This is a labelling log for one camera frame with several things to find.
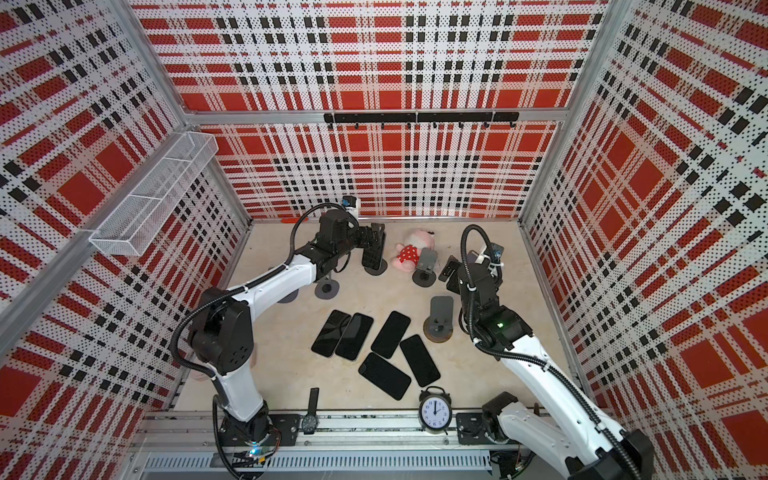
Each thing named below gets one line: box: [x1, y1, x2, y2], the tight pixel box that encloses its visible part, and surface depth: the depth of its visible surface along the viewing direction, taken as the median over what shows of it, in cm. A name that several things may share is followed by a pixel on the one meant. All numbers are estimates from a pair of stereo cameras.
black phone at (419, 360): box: [400, 334, 441, 387], surface depth 86 cm
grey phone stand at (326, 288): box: [314, 271, 340, 300], surface depth 101 cm
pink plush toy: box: [390, 229, 435, 272], surface depth 106 cm
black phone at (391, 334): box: [371, 310, 411, 359], surface depth 92 cm
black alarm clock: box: [418, 385, 453, 436], surface depth 76 cm
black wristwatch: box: [301, 387, 319, 435], surface depth 77 cm
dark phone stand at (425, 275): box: [412, 247, 438, 288], surface depth 104 cm
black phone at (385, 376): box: [358, 352, 412, 401], surface depth 84 cm
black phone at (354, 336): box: [335, 312, 374, 361], surface depth 88 cm
